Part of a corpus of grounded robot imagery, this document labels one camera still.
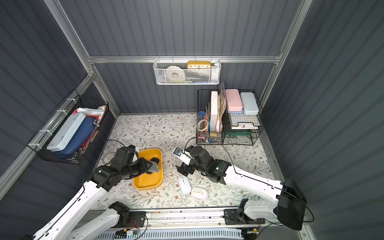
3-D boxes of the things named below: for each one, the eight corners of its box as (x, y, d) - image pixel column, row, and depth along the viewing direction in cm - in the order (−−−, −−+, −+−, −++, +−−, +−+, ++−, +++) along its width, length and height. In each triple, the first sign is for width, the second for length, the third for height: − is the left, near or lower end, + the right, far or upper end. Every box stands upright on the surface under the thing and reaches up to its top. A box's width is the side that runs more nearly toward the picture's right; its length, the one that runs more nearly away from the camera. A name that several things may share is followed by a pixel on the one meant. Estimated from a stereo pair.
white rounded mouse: (191, 200, 81) (191, 199, 79) (191, 189, 85) (191, 187, 83) (208, 200, 81) (208, 199, 79) (207, 189, 85) (207, 187, 83)
